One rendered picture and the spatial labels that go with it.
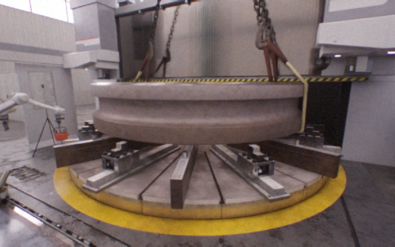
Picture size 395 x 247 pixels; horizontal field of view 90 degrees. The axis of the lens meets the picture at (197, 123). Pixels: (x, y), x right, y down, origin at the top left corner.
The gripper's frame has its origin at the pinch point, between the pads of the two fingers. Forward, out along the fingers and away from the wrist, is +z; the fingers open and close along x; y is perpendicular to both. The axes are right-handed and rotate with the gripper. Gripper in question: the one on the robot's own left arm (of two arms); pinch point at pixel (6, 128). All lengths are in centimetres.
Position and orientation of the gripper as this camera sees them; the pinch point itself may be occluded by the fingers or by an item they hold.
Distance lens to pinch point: 427.6
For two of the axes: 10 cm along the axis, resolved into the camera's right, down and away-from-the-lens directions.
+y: 8.2, -1.1, 5.6
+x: -5.7, -1.6, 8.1
